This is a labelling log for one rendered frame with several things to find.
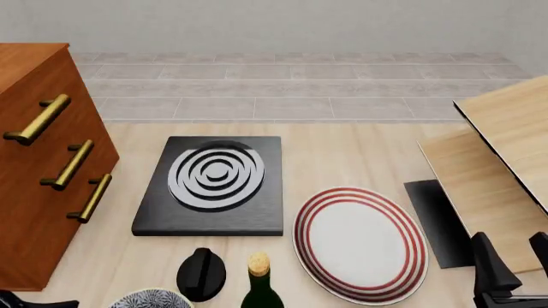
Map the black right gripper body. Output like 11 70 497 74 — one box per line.
473 290 548 308

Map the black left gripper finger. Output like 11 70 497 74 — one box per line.
0 290 21 308
23 299 80 308

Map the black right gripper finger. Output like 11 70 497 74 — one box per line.
470 231 524 293
528 231 548 270

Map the wooden cabinet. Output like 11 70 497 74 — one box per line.
0 43 121 293

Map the patterned blue white bowl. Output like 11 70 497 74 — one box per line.
106 287 194 308

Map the pale wooden rack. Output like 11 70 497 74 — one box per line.
403 74 548 275

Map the white plate with red rings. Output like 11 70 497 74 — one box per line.
292 187 430 306

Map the flat black stove plate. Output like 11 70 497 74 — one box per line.
131 135 285 238

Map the round black stove knob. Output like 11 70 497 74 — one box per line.
176 246 227 303

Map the dark green corked bottle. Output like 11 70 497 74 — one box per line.
240 252 286 308

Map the brass cabinet handle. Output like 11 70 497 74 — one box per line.
39 139 95 193
65 173 113 224
3 92 72 147

